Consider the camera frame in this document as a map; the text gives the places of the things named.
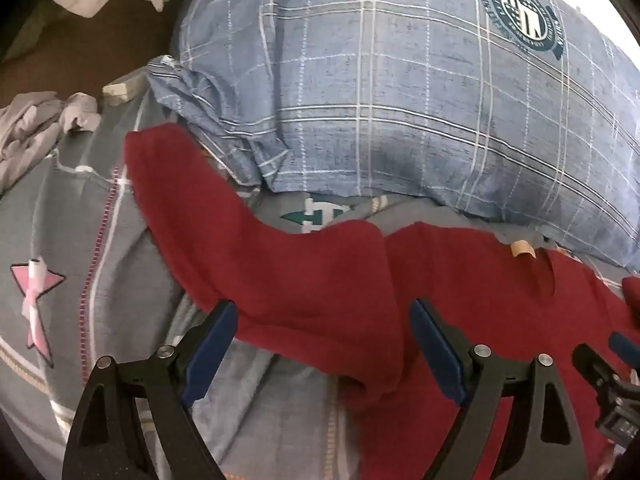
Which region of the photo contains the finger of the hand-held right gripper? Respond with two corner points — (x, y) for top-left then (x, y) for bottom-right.
(571, 343), (621, 411)
(607, 332), (640, 367)

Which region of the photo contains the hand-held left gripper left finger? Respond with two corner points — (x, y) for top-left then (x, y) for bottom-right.
(61, 300), (240, 480)

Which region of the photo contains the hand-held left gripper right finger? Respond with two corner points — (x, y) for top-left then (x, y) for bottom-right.
(409, 299), (590, 480)

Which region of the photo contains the red knit sweater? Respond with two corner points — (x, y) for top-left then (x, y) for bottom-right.
(123, 124), (640, 480)

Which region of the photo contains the grey star print bed sheet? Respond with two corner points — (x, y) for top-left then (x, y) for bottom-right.
(0, 95), (640, 480)

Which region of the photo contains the blue plaid pillow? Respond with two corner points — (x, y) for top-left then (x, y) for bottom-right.
(147, 0), (640, 273)

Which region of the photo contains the small white box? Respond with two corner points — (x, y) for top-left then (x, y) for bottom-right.
(102, 79), (147, 106)

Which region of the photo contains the pale grey crumpled cloth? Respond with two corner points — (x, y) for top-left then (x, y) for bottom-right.
(0, 91), (103, 196)

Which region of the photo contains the brown blanket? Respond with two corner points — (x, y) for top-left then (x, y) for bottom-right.
(0, 0), (196, 111)

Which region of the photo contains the olive grey cloth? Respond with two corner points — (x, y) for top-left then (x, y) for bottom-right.
(0, 0), (66, 63)

